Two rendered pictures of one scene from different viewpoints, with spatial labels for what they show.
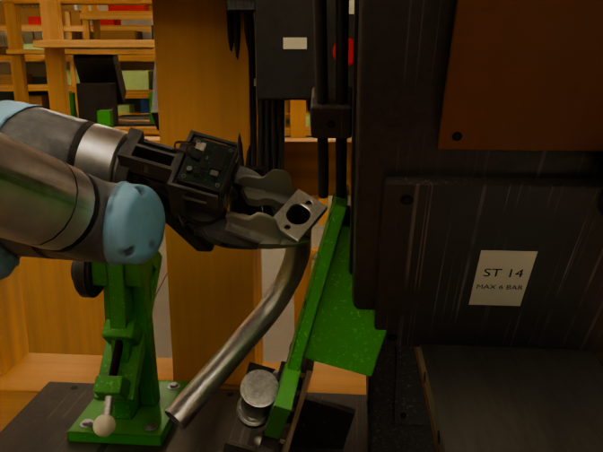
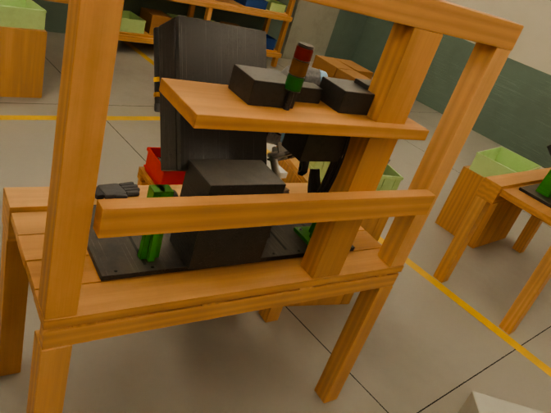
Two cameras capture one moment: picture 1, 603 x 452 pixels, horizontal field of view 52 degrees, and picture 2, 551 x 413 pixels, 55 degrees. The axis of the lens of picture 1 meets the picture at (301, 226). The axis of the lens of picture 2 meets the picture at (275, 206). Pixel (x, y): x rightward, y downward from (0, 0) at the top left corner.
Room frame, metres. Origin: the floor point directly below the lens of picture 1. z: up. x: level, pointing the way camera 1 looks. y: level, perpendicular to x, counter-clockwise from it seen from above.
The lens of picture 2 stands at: (2.04, -1.30, 2.00)
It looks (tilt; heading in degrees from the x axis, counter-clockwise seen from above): 27 degrees down; 135
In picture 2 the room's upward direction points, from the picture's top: 19 degrees clockwise
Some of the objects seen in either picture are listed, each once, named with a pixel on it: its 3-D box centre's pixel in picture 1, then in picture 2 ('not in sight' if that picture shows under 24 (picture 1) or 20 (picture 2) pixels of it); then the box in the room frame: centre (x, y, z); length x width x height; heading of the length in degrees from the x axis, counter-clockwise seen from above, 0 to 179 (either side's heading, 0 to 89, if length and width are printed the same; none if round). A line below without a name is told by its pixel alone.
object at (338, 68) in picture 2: not in sight; (351, 83); (-3.37, 4.90, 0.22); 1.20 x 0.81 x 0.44; 178
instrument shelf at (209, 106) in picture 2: not in sight; (307, 112); (0.91, -0.14, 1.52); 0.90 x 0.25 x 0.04; 85
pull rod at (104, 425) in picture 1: (107, 409); not in sight; (0.72, 0.25, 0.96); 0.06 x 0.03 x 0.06; 175
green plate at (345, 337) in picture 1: (345, 290); not in sight; (0.59, -0.04, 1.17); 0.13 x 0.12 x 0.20; 85
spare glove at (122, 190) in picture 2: not in sight; (117, 191); (0.34, -0.45, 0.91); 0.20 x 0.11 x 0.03; 95
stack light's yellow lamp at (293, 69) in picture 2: not in sight; (298, 67); (0.94, -0.27, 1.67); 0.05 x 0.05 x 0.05
